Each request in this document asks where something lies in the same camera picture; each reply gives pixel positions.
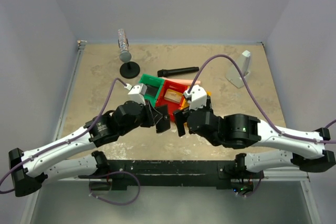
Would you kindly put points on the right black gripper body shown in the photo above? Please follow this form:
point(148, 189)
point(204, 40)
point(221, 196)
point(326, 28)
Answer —
point(213, 141)

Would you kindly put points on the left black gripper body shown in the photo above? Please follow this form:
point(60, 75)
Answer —
point(145, 119)

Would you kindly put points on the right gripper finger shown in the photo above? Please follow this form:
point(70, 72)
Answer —
point(180, 127)
point(181, 114)

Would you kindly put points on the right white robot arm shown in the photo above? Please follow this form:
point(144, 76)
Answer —
point(289, 148)

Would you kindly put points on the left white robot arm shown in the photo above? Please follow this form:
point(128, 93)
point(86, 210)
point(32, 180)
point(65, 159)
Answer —
point(76, 154)

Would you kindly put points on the gold card stack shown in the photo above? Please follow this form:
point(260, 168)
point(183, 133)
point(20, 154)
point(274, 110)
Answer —
point(173, 96)

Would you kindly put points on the black card stack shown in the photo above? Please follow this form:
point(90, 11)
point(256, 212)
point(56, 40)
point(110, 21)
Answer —
point(151, 90)

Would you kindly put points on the red plastic bin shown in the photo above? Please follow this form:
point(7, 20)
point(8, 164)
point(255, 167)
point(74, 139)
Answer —
point(171, 105)

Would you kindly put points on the yellow plastic bin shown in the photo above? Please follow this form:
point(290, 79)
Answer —
point(186, 104)

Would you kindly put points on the green plastic bin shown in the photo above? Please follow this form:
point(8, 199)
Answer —
point(155, 81)

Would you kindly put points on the black microphone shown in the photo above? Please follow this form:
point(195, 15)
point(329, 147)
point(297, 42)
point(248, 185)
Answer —
point(176, 72)

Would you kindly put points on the black round microphone stand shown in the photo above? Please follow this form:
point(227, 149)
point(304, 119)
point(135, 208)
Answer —
point(129, 70)

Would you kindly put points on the glitter microphone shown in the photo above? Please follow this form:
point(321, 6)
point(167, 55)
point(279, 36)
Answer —
point(125, 55)

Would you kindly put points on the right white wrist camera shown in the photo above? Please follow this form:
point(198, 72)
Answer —
point(196, 98)

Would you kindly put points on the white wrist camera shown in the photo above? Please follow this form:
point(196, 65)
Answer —
point(137, 92)
point(196, 98)

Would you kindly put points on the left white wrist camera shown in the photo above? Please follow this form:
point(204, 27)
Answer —
point(137, 92)

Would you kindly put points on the aluminium frame rail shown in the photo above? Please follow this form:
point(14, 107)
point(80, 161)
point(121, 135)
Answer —
point(57, 125)

